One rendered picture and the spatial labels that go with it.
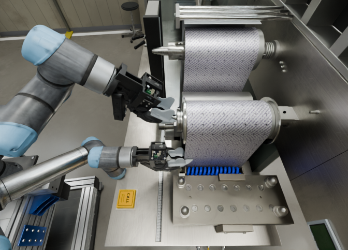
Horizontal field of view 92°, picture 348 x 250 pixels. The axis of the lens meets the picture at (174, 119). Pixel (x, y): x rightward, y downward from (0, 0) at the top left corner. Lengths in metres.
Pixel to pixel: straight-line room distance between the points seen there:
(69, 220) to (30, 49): 1.42
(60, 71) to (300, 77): 0.60
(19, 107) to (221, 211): 0.62
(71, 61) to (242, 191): 0.65
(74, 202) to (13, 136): 1.32
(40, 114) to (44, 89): 0.06
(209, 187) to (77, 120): 1.99
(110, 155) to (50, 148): 1.73
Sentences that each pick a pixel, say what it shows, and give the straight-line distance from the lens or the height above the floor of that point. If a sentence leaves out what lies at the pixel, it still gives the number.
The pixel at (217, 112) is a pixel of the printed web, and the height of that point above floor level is 1.31.
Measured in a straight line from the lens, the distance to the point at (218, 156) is 0.63.
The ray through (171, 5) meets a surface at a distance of 1.36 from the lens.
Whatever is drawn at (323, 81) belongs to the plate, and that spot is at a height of 1.40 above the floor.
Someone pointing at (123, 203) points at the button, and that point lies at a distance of 0.79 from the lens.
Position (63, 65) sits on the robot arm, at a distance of 0.39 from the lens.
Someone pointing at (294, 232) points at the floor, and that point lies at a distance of 1.95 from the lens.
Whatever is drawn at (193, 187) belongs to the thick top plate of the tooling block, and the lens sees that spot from 0.67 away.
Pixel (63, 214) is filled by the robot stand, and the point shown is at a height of 0.21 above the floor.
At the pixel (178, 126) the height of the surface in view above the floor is 1.27.
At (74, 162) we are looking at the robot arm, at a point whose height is 1.08.
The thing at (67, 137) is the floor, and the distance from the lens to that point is 2.29.
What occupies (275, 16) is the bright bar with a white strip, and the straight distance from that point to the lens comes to 0.67.
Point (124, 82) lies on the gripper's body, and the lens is 0.40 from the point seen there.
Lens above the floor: 1.68
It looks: 54 degrees down
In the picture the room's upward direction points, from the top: straight up
